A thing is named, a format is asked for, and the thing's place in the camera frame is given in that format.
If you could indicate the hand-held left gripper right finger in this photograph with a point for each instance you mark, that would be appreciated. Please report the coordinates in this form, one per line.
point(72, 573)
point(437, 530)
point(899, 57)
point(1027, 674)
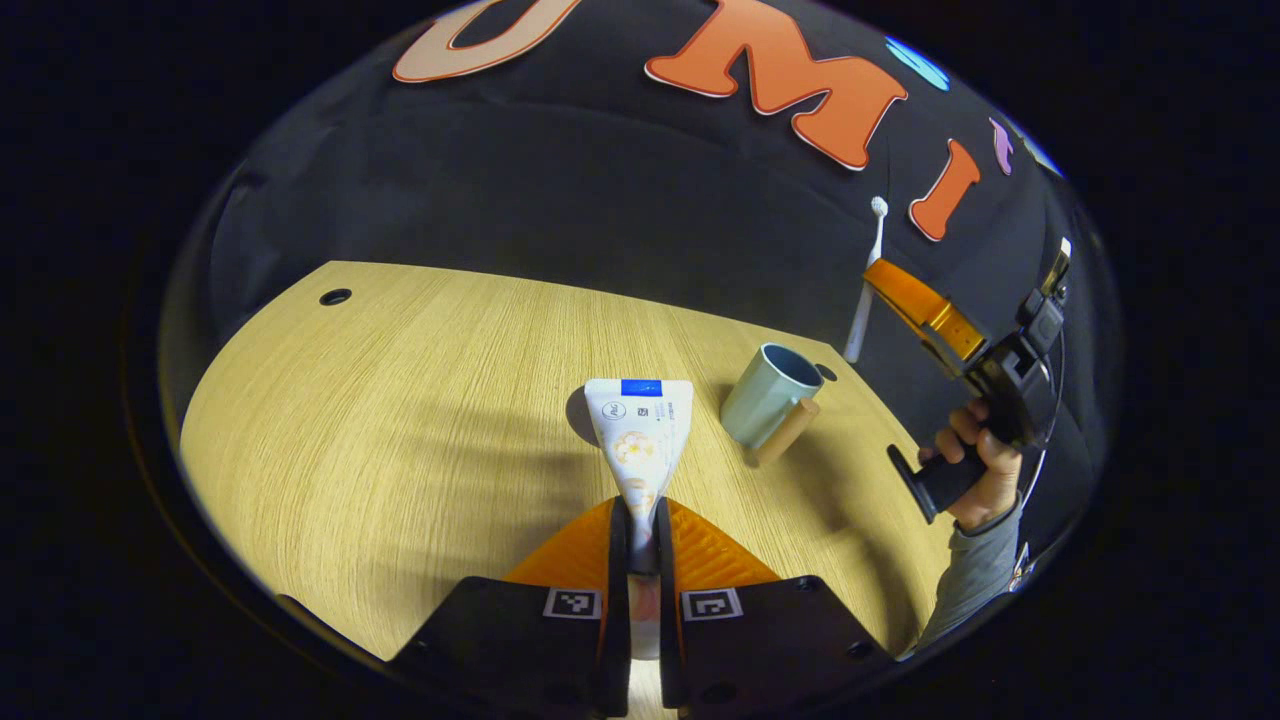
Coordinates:
point(667, 560)

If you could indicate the white toothpaste tube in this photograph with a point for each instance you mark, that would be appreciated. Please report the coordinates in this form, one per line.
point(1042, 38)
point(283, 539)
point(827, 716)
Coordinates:
point(638, 430)

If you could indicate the dark brown round coaster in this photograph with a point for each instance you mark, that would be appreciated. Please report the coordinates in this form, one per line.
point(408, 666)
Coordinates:
point(578, 415)

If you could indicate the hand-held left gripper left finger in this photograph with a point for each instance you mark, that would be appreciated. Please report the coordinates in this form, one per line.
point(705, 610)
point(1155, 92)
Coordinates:
point(620, 560)

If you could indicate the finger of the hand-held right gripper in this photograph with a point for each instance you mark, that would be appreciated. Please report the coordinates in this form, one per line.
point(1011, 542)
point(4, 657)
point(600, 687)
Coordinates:
point(920, 300)
point(935, 350)

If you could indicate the white toothbrush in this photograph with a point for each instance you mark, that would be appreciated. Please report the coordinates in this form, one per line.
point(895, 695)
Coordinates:
point(860, 320)

